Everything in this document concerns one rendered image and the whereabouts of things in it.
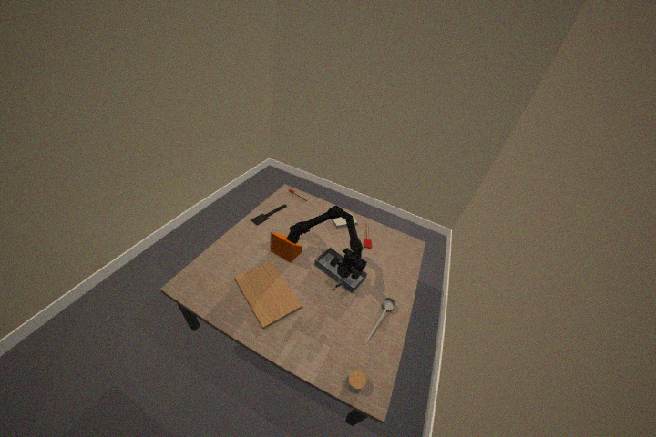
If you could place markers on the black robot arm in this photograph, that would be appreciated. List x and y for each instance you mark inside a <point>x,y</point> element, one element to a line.
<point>353,256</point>

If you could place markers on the grey saucepan with long handle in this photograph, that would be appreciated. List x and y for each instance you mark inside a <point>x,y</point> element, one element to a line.
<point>388,306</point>

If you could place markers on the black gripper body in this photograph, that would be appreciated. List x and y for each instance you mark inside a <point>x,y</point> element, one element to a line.
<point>335,261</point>

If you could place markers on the grey rectangular tin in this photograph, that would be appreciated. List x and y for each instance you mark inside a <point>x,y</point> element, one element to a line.
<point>323,263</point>

